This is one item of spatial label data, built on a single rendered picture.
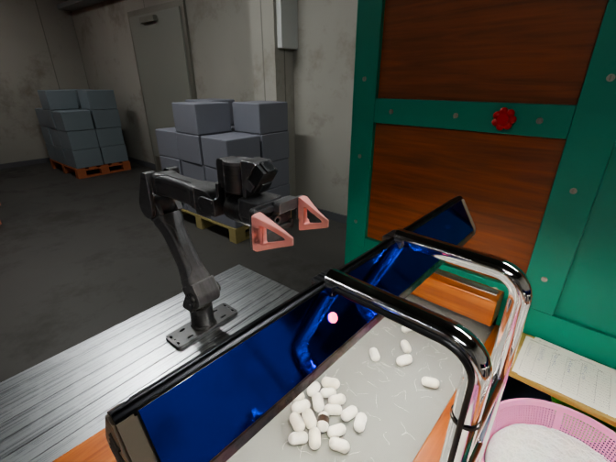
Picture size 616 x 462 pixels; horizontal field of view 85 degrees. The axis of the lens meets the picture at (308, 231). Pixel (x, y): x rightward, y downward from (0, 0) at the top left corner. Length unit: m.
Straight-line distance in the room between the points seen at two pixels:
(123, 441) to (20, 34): 7.43
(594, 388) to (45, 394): 1.14
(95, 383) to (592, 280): 1.10
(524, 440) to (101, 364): 0.93
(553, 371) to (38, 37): 7.62
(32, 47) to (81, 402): 6.98
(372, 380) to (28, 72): 7.27
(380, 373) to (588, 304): 0.45
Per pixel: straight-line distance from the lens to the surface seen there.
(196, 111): 3.07
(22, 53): 7.56
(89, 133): 6.01
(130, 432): 0.28
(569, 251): 0.86
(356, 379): 0.78
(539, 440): 0.81
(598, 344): 0.95
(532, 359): 0.89
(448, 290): 0.90
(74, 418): 0.94
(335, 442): 0.67
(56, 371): 1.07
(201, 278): 0.94
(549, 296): 0.91
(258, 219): 0.56
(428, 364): 0.84
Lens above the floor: 1.31
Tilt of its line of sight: 24 degrees down
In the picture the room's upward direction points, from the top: straight up
